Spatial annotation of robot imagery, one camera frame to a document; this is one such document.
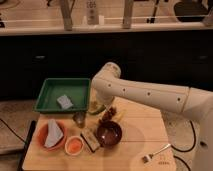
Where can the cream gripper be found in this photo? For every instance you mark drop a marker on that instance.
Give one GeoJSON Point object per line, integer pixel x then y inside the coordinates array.
{"type": "Point", "coordinates": [105, 100]}

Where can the green pepper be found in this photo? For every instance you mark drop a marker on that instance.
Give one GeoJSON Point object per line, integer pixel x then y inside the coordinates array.
{"type": "Point", "coordinates": [95, 108]}

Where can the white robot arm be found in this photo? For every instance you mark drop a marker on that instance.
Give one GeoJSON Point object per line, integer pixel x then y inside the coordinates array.
{"type": "Point", "coordinates": [192, 103]}

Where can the small metal cup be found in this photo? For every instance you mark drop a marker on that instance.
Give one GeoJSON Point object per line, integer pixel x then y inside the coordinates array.
{"type": "Point", "coordinates": [80, 118]}

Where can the small white orange cup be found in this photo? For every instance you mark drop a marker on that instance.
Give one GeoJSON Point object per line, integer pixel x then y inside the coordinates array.
{"type": "Point", "coordinates": [74, 145]}

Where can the bunch of dark grapes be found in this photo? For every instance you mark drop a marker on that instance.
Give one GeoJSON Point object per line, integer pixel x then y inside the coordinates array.
{"type": "Point", "coordinates": [108, 115]}

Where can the yellow banana piece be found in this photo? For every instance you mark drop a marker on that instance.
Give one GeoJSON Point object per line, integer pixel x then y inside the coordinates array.
{"type": "Point", "coordinates": [119, 115]}

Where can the green plastic tray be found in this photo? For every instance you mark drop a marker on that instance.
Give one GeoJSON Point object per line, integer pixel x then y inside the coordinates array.
{"type": "Point", "coordinates": [77, 90]}

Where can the dark purple bowl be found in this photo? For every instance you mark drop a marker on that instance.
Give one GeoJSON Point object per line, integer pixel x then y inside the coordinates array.
{"type": "Point", "coordinates": [109, 134]}

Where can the grey sponge in tray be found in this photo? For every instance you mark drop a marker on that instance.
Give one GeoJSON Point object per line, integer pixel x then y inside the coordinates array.
{"type": "Point", "coordinates": [64, 102]}

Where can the wooden block eraser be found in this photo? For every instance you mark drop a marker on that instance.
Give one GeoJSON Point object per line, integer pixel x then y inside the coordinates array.
{"type": "Point", "coordinates": [90, 139]}

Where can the grey cloth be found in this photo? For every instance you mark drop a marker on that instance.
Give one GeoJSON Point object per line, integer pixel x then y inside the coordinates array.
{"type": "Point", "coordinates": [54, 135]}

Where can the orange bowl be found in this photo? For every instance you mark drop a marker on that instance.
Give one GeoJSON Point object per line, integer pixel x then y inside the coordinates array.
{"type": "Point", "coordinates": [42, 135]}

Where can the silver fork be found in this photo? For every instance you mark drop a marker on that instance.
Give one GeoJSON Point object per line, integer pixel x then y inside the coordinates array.
{"type": "Point", "coordinates": [147, 158]}

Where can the wooden post right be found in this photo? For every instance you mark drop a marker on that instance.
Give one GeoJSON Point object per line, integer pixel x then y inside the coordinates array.
{"type": "Point", "coordinates": [127, 16]}

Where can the wooden post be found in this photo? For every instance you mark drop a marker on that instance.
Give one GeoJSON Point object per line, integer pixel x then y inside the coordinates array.
{"type": "Point", "coordinates": [127, 16]}
{"type": "Point", "coordinates": [66, 14]}

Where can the wooden post left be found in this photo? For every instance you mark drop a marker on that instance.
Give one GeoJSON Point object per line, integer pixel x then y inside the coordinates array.
{"type": "Point", "coordinates": [66, 14]}

